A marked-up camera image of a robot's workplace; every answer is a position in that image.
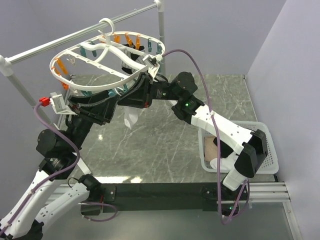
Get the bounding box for purple cable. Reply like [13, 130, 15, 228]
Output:
[159, 49, 251, 225]
[0, 102, 118, 233]

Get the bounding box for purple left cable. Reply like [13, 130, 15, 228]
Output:
[0, 102, 118, 233]

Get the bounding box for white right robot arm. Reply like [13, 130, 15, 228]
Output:
[117, 71, 268, 200]

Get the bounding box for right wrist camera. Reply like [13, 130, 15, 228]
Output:
[142, 54, 161, 79]

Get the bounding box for teal clothespin front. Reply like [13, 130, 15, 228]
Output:
[147, 38, 153, 53]

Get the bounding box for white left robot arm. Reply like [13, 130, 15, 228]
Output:
[0, 91, 119, 240]

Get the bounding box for white metal drying rack stand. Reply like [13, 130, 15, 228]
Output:
[0, 0, 176, 176]

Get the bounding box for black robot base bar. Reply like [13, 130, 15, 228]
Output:
[79, 182, 241, 217]

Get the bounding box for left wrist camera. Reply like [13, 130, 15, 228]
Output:
[39, 92, 76, 115]

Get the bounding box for orange clothespin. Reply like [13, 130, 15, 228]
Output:
[55, 57, 68, 75]
[113, 33, 121, 44]
[124, 32, 133, 47]
[135, 35, 141, 50]

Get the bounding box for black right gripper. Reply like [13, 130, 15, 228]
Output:
[118, 72, 182, 109]

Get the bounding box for white sock black cuff stripes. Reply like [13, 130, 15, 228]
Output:
[124, 106, 139, 129]

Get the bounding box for white plastic laundry basket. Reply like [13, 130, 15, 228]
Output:
[198, 120, 279, 175]

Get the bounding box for clear clothespin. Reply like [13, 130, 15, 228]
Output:
[66, 56, 76, 66]

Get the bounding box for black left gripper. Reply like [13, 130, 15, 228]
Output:
[67, 88, 121, 152]

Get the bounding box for white round clip hanger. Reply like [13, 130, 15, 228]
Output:
[49, 18, 166, 92]

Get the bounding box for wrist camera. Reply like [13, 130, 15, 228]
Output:
[39, 92, 76, 115]
[142, 54, 161, 79]

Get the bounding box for teal clothespin left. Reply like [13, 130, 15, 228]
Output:
[80, 46, 87, 58]

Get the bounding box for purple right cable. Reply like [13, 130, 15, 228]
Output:
[159, 49, 251, 225]

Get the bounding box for teal clothespin being pinched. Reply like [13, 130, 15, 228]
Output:
[108, 90, 116, 97]

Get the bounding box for teal clothespin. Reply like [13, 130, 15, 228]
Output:
[147, 38, 153, 53]
[80, 46, 87, 58]

